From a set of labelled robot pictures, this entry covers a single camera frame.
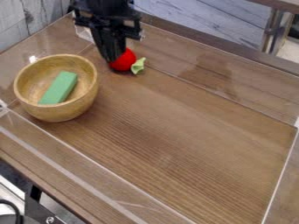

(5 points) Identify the clear acrylic corner bracket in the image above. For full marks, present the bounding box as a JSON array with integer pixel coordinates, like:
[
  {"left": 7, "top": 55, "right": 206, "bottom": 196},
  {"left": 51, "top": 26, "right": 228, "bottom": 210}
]
[{"left": 75, "top": 25, "right": 95, "bottom": 43}]

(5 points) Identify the metal table leg background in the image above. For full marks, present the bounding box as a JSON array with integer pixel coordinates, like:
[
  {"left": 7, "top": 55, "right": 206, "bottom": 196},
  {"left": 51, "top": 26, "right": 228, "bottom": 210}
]
[{"left": 260, "top": 9, "right": 295, "bottom": 55}]

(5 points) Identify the black table leg bracket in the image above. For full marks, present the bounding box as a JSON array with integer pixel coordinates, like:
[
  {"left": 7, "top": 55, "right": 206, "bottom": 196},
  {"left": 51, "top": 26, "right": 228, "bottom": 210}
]
[{"left": 24, "top": 185, "right": 66, "bottom": 224}]

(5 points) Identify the brown wooden bowl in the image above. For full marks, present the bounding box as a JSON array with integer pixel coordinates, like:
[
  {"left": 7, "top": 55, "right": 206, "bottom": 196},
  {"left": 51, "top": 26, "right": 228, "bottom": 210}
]
[{"left": 14, "top": 54, "right": 99, "bottom": 123}]

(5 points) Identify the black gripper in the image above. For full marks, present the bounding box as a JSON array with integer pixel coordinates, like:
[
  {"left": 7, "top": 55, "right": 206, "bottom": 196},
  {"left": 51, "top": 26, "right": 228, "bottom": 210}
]
[{"left": 70, "top": 0, "right": 143, "bottom": 61}]

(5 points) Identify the red plush strawberry toy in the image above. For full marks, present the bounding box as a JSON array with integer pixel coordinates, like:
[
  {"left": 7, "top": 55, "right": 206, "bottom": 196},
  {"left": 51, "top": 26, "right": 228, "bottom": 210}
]
[{"left": 108, "top": 48, "right": 146, "bottom": 75}]

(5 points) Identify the green rectangular block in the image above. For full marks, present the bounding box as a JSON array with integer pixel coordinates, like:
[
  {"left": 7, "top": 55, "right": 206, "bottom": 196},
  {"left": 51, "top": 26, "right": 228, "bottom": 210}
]
[{"left": 39, "top": 71, "right": 78, "bottom": 105}]

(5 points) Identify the black cable lower left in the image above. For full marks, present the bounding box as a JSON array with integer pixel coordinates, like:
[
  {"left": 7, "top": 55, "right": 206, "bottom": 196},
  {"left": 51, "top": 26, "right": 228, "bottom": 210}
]
[{"left": 0, "top": 199, "right": 26, "bottom": 224}]

